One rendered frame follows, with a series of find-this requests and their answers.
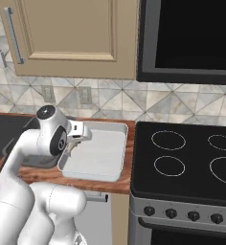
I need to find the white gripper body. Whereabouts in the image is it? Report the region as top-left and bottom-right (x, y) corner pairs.
(67, 123), (93, 145)

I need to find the white tupperware container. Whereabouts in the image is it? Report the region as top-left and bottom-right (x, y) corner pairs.
(56, 120), (129, 183)

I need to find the dark grey tupperware container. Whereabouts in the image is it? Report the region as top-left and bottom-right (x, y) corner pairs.
(2, 116), (77, 169)

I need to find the black sink basin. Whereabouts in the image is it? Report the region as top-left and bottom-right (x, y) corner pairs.
(0, 114), (34, 166)

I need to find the pale grey drawer front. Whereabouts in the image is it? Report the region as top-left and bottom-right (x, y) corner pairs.
(74, 190), (113, 245)

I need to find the tan cupboard door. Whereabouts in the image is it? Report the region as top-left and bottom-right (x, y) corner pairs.
(0, 0), (140, 80)

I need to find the black stove knob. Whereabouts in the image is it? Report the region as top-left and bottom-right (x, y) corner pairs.
(187, 211), (201, 222)
(165, 208), (178, 220)
(143, 205), (156, 217)
(210, 212), (224, 225)

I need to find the black hob stove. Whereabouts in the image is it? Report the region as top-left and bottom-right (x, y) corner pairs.
(127, 120), (226, 245)

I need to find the black microwave oven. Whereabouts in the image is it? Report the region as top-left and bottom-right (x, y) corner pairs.
(136, 0), (226, 86)

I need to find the grey wall socket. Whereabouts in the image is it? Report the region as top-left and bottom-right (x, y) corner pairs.
(41, 84), (56, 104)
(78, 85), (93, 105)

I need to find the silver drawer handle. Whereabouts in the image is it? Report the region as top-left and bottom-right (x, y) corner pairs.
(84, 192), (110, 203)

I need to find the silver cupboard door handle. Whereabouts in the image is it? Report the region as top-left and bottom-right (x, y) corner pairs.
(4, 7), (26, 65)

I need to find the black oven door handle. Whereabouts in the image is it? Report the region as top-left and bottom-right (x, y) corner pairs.
(138, 217), (226, 237)

